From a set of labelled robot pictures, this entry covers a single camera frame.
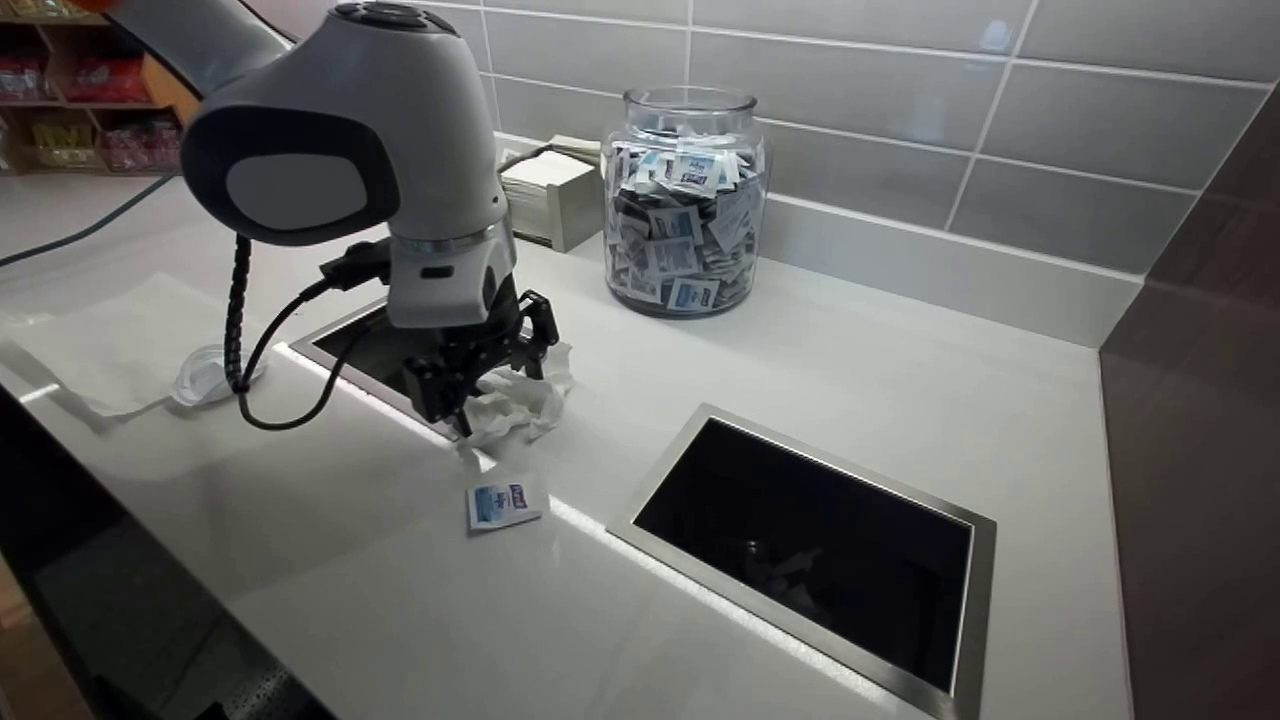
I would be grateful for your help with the wooden shelf with goods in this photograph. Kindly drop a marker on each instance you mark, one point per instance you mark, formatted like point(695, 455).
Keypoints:
point(80, 96)

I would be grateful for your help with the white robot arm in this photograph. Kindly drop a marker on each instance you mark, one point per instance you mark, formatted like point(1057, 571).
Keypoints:
point(370, 129)

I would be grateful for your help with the glass jar of sachets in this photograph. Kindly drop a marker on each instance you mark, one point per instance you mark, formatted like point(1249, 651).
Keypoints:
point(683, 202)

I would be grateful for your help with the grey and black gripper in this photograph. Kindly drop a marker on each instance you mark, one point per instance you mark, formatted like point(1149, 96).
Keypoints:
point(467, 281)

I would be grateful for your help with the blue white sachet packet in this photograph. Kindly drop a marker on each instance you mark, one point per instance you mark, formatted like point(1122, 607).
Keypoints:
point(498, 505)

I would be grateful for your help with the right countertop bin opening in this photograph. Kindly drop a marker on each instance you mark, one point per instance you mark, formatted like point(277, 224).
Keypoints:
point(861, 571)

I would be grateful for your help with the white napkin box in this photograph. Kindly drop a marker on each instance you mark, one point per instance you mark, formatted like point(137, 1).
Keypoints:
point(553, 199)

